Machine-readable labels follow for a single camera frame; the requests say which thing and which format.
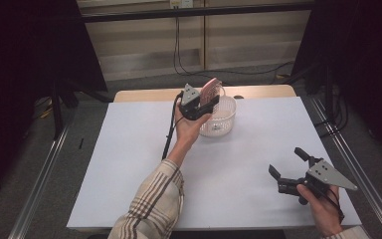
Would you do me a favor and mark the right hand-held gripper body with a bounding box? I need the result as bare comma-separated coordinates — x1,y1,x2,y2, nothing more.
278,156,359,205

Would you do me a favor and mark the person's right hand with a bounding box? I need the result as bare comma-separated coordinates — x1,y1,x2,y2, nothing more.
296,183,344,238

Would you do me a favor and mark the black wall cable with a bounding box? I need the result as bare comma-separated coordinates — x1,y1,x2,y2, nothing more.
177,16,294,77
173,16,233,87

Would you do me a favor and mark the left hand-held gripper cable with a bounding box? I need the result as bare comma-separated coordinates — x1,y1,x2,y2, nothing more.
161,91,184,161

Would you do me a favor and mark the white wall power outlet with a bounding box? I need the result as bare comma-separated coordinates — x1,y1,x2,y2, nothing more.
169,0,194,9

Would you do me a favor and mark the hand-held gripper cable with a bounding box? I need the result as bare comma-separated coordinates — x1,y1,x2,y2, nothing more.
161,91,184,161
324,187,346,224

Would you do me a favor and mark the white perforated plastic basket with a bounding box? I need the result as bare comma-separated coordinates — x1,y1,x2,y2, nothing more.
197,84,238,137

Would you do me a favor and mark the bundle of black floor cables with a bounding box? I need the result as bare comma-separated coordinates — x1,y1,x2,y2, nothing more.
314,86,349,138

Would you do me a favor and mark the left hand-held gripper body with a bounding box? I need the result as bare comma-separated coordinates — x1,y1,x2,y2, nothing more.
178,83,214,121

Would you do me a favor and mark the black curtain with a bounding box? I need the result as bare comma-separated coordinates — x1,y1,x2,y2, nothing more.
291,0,382,163
0,0,108,207

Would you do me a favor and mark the right hand-held gripper cable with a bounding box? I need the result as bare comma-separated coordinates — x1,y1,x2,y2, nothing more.
324,187,346,224

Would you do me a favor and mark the pink hairbrush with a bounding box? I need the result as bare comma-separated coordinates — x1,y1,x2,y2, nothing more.
199,77,222,105

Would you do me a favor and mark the aluminium floor rail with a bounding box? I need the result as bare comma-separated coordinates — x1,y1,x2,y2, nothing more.
8,125,71,239
311,98,382,239

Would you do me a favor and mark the black horizontal bar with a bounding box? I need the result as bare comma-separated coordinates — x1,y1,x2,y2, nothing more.
81,2,314,24

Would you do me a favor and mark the black metal stand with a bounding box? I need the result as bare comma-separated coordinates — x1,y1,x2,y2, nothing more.
51,78,81,140
322,63,336,123

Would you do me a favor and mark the person's left hand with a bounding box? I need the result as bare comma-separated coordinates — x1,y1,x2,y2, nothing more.
174,102,213,151

